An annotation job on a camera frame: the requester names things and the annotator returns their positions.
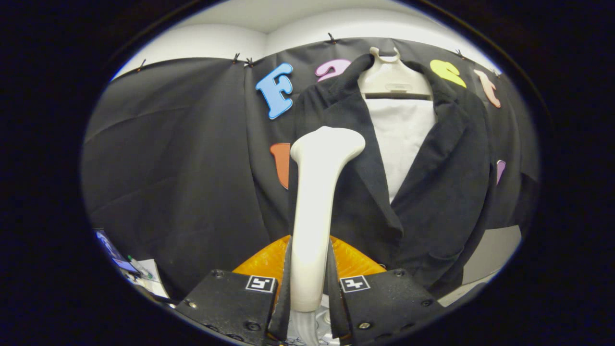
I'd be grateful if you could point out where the white paper sheet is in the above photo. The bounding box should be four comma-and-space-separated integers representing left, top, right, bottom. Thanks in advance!
129, 259, 170, 299

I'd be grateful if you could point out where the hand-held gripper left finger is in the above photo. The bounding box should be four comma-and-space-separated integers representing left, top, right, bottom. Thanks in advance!
174, 235, 293, 346

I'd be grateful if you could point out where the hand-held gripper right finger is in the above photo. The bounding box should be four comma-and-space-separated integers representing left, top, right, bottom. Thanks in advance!
328, 235, 445, 346

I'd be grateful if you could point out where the green capped pen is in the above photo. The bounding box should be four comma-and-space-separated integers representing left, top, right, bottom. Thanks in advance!
126, 254, 154, 280

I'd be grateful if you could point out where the grey cabinet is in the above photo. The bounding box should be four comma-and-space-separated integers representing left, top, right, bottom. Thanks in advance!
436, 224, 522, 308

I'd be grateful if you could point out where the black suit jacket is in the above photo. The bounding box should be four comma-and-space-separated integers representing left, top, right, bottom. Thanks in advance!
287, 53, 498, 299

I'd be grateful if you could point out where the black backdrop cloth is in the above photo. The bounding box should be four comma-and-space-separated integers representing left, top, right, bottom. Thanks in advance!
81, 37, 540, 301

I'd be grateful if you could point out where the blue screen tablet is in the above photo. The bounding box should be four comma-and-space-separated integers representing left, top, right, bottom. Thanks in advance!
94, 229, 141, 275

